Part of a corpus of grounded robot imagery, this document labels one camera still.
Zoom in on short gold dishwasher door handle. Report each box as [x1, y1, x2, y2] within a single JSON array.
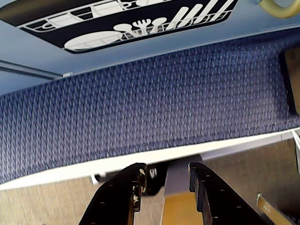
[[257, 0, 300, 19]]

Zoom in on blue wooden toy kitchen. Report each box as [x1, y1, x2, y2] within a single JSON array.
[[0, 0, 300, 96]]

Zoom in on black table clamp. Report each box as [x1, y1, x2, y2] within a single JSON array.
[[145, 164, 168, 197]]

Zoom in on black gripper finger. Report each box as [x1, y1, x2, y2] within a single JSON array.
[[188, 161, 275, 225], [78, 162, 148, 225]]

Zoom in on gray table leg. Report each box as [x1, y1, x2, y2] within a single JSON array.
[[160, 154, 204, 225]]

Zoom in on white under-table bracket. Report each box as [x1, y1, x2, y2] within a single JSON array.
[[90, 172, 107, 186]]

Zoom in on black dishwasher rack decal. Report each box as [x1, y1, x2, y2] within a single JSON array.
[[0, 0, 236, 54]]

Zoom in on white cable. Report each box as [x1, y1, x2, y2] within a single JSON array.
[[291, 130, 300, 165]]

